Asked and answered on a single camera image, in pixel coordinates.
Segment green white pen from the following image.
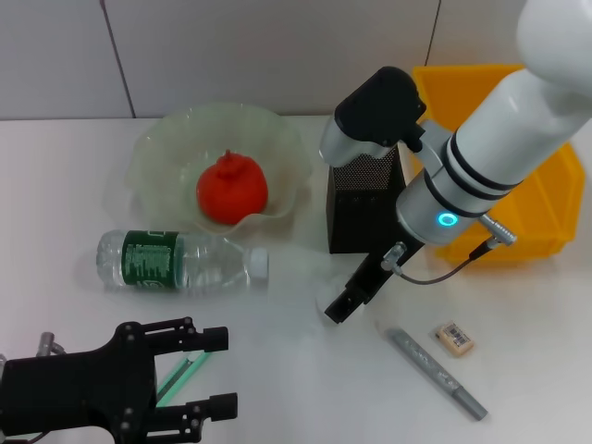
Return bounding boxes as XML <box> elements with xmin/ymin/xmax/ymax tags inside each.
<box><xmin>155</xmin><ymin>349</ymin><xmax>216</xmax><ymax>408</ymax></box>

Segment beige eraser with barcode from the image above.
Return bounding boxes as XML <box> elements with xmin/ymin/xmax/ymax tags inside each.
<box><xmin>433</xmin><ymin>322</ymin><xmax>476</xmax><ymax>357</ymax></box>

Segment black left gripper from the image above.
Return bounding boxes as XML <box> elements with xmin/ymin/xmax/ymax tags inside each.
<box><xmin>0</xmin><ymin>315</ymin><xmax>240</xmax><ymax>444</ymax></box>

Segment white paper ball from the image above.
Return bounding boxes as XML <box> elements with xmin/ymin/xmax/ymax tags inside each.
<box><xmin>315</xmin><ymin>272</ymin><xmax>353</xmax><ymax>327</ymax></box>

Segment orange fruit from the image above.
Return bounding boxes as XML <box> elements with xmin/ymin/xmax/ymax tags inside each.
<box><xmin>196</xmin><ymin>148</ymin><xmax>269</xmax><ymax>227</ymax></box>

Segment black mesh pen holder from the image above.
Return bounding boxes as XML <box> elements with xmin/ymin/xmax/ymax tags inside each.
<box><xmin>325</xmin><ymin>145</ymin><xmax>409</xmax><ymax>254</ymax></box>

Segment clear green-label water bottle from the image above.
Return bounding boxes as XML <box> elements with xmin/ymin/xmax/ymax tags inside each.
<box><xmin>95</xmin><ymin>229</ymin><xmax>270</xmax><ymax>293</ymax></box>

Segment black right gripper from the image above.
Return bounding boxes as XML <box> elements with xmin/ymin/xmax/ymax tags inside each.
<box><xmin>324</xmin><ymin>239</ymin><xmax>425</xmax><ymax>326</ymax></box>

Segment right arm cable with connector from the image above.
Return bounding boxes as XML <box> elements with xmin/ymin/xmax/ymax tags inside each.
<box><xmin>380</xmin><ymin>215</ymin><xmax>519</xmax><ymax>284</ymax></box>

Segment grey marker pen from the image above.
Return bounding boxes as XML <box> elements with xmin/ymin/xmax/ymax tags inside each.
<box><xmin>383</xmin><ymin>327</ymin><xmax>489</xmax><ymax>422</ymax></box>

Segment yellow plastic bin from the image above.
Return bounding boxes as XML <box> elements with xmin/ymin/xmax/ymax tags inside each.
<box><xmin>411</xmin><ymin>63</ymin><xmax>586</xmax><ymax>264</ymax></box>

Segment green glass fruit plate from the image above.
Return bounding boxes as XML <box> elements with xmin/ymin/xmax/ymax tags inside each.
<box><xmin>124</xmin><ymin>104</ymin><xmax>315</xmax><ymax>240</ymax></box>

